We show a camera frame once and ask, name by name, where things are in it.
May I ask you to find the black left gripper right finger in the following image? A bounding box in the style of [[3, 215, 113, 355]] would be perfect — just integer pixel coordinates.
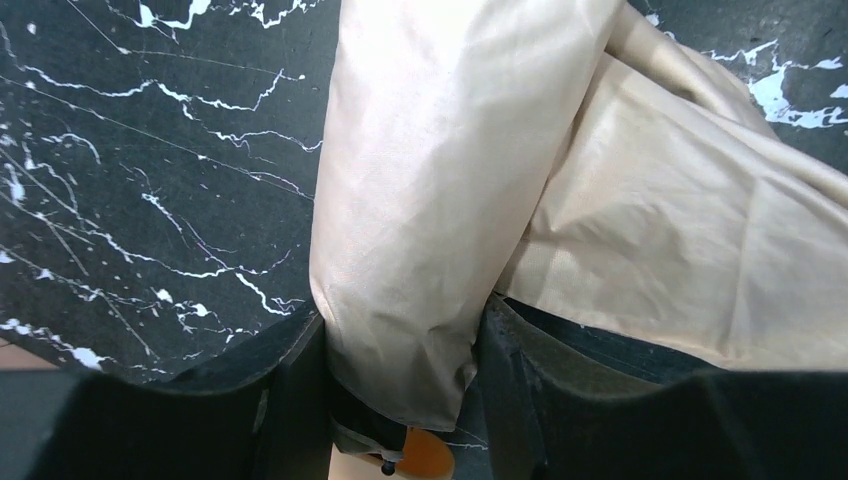
[[477, 296, 847, 479]]

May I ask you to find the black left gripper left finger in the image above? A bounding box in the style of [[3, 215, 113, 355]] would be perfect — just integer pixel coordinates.
[[1, 311, 332, 479]]

